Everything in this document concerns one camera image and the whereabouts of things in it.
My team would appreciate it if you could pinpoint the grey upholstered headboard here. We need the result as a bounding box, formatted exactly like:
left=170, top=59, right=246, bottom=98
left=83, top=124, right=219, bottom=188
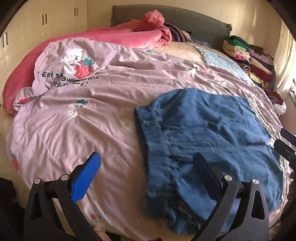
left=110, top=4, right=232, bottom=52

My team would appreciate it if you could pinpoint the pink fleece blanket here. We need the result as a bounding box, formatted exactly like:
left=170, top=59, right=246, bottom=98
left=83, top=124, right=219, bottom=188
left=2, top=9, right=172, bottom=116

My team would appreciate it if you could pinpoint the blue denim pants lace trim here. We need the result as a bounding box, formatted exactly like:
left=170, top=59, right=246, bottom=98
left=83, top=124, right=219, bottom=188
left=134, top=88, right=284, bottom=235

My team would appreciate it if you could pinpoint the cream built-in wardrobe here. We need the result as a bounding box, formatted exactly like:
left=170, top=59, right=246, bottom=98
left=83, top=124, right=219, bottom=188
left=0, top=0, right=88, bottom=77

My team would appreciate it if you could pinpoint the purple striped pillow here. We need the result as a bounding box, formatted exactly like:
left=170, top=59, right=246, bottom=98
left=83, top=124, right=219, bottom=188
left=164, top=21, right=191, bottom=42

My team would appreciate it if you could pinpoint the stack of folded clothes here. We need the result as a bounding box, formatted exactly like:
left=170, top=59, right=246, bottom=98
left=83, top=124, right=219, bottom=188
left=222, top=35, right=276, bottom=91

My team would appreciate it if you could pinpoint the light blue towel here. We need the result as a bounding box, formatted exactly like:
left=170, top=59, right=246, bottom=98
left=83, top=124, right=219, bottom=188
left=194, top=46, right=251, bottom=82

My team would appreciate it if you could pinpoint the lilac strawberry print duvet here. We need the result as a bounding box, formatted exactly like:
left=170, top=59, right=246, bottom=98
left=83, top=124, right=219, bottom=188
left=7, top=38, right=290, bottom=240

